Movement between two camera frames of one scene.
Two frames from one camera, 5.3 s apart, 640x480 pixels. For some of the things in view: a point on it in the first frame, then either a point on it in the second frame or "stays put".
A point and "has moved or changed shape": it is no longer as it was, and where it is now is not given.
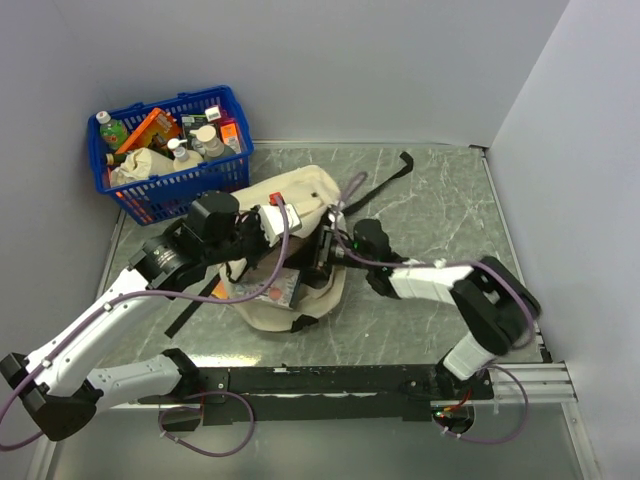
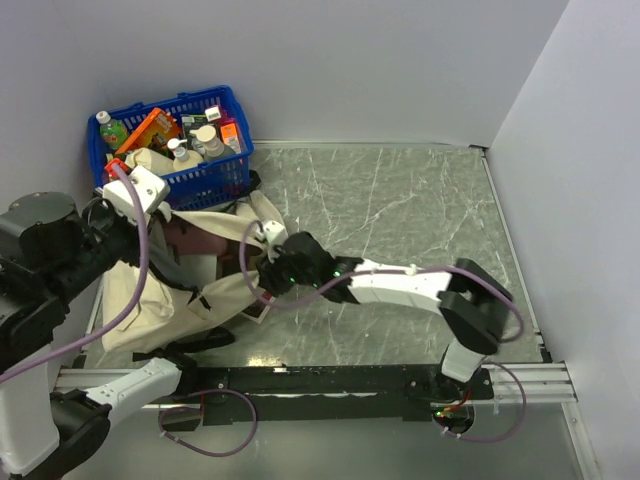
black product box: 192,122 stays put
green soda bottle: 113,131 stays put
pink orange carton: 229,133 stays put
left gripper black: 253,218 → 99,207
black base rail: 259,395 stays put
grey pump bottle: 214,147 stays put
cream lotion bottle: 183,158 stays put
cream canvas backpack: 314,192 → 201,266
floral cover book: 281,291 has moved or changed shape
